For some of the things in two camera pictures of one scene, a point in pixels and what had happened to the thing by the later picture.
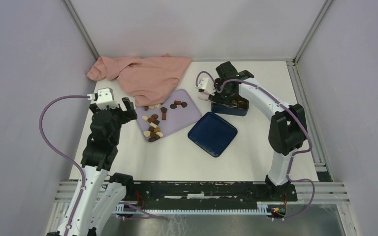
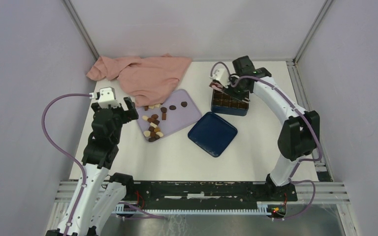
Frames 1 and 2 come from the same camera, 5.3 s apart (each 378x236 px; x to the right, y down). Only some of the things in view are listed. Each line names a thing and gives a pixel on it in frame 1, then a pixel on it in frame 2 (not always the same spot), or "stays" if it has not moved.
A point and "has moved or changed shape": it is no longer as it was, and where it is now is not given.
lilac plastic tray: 158,121 stays
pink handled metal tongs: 204,96 has moved or changed shape
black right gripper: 226,103 → 228,91
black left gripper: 126,115 stays
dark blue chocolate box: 239,106 stays
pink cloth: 151,79 stays
